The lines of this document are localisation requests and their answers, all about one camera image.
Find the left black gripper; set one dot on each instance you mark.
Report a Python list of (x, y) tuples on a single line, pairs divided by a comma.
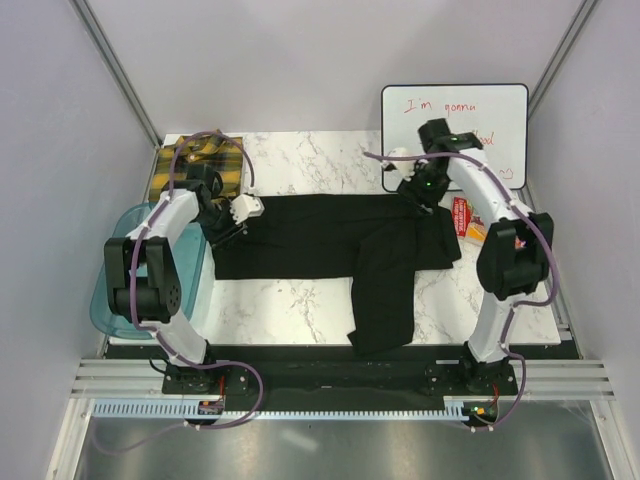
[(231, 229)]

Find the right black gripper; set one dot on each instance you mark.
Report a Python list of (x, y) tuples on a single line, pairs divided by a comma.
[(412, 190)]

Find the black long sleeve shirt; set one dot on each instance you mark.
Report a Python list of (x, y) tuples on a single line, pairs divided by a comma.
[(379, 242)]

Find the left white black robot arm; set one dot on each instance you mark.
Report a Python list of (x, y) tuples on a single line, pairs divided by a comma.
[(142, 281)]

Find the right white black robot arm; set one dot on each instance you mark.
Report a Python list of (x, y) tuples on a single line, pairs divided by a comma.
[(516, 253)]

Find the Roald Dahl paperback book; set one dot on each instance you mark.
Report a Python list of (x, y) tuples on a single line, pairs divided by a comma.
[(467, 222)]

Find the yellow plaid folded shirt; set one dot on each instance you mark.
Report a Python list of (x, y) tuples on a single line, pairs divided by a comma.
[(201, 156)]

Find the white dry-erase board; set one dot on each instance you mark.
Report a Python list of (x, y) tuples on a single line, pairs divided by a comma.
[(496, 113)]

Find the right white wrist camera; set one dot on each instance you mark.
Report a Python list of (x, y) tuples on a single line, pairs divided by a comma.
[(400, 161)]

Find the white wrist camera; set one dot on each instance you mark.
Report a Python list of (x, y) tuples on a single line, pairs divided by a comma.
[(246, 206), (400, 161)]

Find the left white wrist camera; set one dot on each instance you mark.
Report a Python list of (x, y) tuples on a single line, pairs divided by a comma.
[(246, 206)]

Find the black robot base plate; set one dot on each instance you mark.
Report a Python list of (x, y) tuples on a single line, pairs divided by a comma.
[(334, 376)]

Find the white slotted cable duct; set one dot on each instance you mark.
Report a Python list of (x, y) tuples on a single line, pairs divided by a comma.
[(194, 410)]

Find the aluminium frame rail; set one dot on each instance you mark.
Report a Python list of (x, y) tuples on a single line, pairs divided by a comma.
[(545, 380)]

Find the left aluminium corner post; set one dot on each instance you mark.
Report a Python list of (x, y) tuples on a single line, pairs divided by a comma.
[(109, 57)]

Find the aluminium corner post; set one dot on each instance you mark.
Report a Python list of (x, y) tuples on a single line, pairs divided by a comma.
[(567, 42), (109, 57)]

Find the right aluminium corner post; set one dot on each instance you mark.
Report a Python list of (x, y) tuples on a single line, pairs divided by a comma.
[(567, 42)]

